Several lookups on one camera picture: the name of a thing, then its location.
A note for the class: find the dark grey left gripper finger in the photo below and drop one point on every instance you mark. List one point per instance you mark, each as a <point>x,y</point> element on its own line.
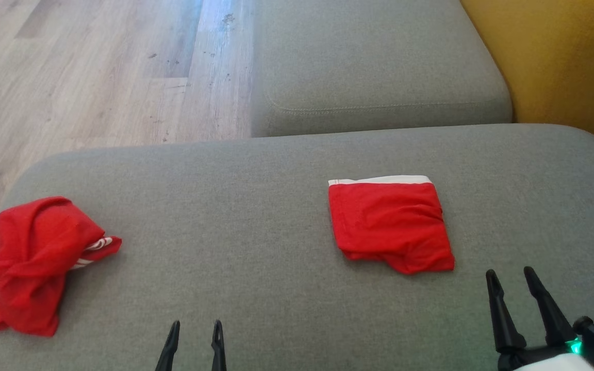
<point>169,350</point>
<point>218,350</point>

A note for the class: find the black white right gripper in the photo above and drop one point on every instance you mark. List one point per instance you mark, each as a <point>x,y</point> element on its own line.
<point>539,360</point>

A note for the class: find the red shorts with elastic waistband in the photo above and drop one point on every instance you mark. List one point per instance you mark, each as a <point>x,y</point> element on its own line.
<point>390,226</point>

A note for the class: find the red basketball jersey white stripes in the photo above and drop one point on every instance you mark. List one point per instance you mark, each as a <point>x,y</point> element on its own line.
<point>34,247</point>

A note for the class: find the large grey sofa seat cushion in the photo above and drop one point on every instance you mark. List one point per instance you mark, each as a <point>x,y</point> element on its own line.
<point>225,206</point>

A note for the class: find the yellow sofa back cushion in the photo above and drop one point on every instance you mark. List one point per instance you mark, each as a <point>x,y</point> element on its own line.
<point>560,62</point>

